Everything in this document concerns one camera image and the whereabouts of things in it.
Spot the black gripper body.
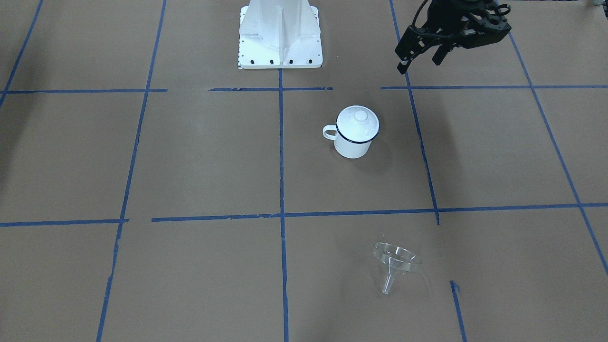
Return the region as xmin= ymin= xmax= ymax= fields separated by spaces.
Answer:
xmin=411 ymin=0 xmax=511 ymax=50

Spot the white mug lid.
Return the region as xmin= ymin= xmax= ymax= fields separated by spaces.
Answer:
xmin=336 ymin=105 xmax=380 ymax=144

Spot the white enamel mug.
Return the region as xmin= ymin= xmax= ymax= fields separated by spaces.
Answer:
xmin=322 ymin=105 xmax=380 ymax=159

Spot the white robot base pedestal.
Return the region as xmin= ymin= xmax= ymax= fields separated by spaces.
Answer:
xmin=237 ymin=0 xmax=323 ymax=69

